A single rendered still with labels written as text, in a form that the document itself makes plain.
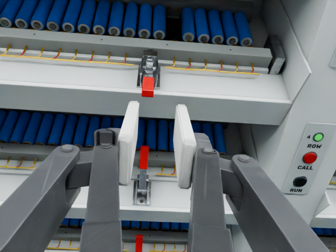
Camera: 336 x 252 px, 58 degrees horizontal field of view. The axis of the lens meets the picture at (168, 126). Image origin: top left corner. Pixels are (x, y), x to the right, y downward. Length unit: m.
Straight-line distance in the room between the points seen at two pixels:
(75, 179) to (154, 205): 0.33
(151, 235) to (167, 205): 0.16
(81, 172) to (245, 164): 0.08
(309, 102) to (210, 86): 0.12
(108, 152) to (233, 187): 0.07
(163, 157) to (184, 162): 0.33
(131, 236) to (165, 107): 0.33
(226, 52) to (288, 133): 0.13
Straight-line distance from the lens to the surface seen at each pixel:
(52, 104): 0.41
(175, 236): 0.64
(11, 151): 0.54
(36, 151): 0.53
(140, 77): 0.36
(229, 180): 0.16
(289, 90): 0.41
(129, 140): 0.16
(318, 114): 0.43
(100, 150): 0.16
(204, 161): 0.15
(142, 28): 0.43
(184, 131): 0.18
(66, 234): 0.65
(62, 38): 0.41
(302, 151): 0.45
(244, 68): 0.42
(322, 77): 0.41
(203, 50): 0.40
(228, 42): 0.45
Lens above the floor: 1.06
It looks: 31 degrees down
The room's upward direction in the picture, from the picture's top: 6 degrees clockwise
